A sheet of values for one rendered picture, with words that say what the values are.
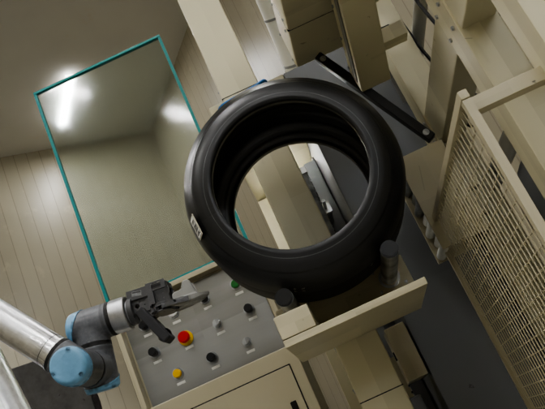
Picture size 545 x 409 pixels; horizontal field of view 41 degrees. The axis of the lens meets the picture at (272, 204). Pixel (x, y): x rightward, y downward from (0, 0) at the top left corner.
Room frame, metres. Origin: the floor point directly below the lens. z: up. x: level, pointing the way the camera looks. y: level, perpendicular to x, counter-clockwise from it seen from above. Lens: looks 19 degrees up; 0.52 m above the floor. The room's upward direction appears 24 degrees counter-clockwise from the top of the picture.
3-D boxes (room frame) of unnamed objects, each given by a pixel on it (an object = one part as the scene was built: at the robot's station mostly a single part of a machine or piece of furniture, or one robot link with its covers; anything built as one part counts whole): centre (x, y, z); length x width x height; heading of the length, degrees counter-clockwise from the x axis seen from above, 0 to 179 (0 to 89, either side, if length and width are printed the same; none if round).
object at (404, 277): (2.09, -0.08, 0.90); 0.40 x 0.03 x 0.10; 89
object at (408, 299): (1.91, -0.07, 0.80); 0.37 x 0.36 x 0.02; 89
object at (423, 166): (2.13, -0.46, 1.05); 0.20 x 0.15 x 0.30; 179
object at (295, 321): (1.91, 0.07, 0.83); 0.36 x 0.09 x 0.06; 179
